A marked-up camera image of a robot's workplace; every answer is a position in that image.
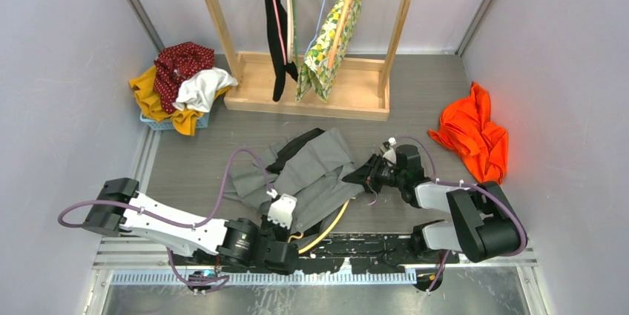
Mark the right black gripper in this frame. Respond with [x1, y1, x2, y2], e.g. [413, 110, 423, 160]
[344, 153, 406, 194]

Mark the grey garment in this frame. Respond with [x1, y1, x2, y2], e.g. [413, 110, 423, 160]
[223, 127, 363, 253]

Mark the yellow hanger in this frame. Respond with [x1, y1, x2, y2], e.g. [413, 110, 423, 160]
[287, 199, 351, 256]

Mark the lemon print skirt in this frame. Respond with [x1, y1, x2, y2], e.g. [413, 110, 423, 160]
[295, 0, 362, 102]

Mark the black skirt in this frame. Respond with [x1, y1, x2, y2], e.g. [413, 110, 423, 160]
[265, 0, 298, 102]

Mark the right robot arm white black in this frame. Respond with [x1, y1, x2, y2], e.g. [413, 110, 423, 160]
[343, 142, 527, 264]

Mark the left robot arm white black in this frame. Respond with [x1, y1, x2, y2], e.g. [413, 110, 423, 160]
[81, 178, 299, 275]

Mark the wooden hanger rack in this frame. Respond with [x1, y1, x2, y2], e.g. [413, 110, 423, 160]
[205, 0, 412, 121]

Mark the beige hanger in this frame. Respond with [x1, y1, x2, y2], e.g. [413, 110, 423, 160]
[286, 0, 295, 63]

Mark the orange hanger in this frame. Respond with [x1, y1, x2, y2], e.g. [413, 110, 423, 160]
[327, 0, 353, 69]

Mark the green hanger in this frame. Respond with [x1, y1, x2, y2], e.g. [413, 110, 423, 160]
[291, 0, 299, 61]

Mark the pink hanger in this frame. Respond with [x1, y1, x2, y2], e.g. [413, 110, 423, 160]
[264, 0, 287, 65]

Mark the orange garment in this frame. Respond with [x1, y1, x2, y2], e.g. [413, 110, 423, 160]
[427, 82, 509, 184]

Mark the light blue plastic basket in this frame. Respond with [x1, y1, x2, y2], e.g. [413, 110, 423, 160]
[139, 113, 209, 130]

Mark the mustard yellow garment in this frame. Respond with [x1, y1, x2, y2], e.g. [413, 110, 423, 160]
[129, 67, 231, 136]

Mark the white garment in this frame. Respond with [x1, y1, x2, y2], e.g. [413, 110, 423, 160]
[172, 67, 238, 113]

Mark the red polka dot garment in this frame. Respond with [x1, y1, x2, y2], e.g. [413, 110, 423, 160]
[154, 42, 215, 114]

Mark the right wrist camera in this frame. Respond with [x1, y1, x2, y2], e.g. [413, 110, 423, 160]
[381, 137, 397, 165]

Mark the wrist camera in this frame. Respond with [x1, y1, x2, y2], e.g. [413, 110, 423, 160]
[266, 189, 297, 230]
[381, 137, 397, 165]

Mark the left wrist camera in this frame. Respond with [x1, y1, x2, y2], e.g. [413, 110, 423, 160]
[266, 189, 297, 230]

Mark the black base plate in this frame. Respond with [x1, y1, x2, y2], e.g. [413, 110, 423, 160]
[169, 231, 459, 274]

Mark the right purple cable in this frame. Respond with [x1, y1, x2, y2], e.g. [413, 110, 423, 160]
[398, 136, 529, 294]

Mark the aluminium slotted rail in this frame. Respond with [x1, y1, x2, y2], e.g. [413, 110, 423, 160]
[110, 268, 417, 286]

